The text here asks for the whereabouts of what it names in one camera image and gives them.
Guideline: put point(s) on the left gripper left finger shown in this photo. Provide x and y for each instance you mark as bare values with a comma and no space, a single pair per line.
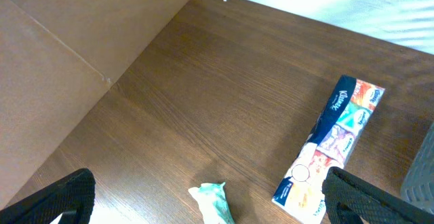
70,198

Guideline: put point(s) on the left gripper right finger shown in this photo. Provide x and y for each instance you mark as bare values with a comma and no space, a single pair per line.
351,200

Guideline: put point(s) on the grey plastic shopping basket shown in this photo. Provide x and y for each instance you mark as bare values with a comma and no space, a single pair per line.
417,187

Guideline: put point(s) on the Kleenex tissue multipack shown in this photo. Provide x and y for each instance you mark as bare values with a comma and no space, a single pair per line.
330,143

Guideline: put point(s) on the teal tissue packet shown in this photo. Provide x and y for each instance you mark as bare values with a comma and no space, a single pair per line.
212,203

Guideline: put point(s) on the brown cardboard side panel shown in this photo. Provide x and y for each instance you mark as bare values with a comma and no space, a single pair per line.
58,58

